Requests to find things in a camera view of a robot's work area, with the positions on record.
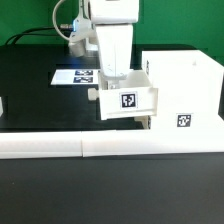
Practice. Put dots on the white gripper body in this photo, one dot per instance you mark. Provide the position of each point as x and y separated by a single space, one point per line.
113 23

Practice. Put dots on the white drawer tray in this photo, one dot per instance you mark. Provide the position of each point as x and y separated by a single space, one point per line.
146 121
135 97

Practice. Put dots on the white drawer cabinet box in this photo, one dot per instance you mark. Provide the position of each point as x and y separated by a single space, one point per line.
189 87

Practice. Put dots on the white front drawer tray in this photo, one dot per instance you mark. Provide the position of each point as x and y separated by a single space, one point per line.
146 121

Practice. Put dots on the white marker sheet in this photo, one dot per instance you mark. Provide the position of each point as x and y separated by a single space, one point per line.
75 77

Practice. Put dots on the white left edge block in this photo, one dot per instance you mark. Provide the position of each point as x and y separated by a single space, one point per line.
1 107

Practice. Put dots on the white front barrier rail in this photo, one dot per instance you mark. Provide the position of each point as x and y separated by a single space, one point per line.
108 143

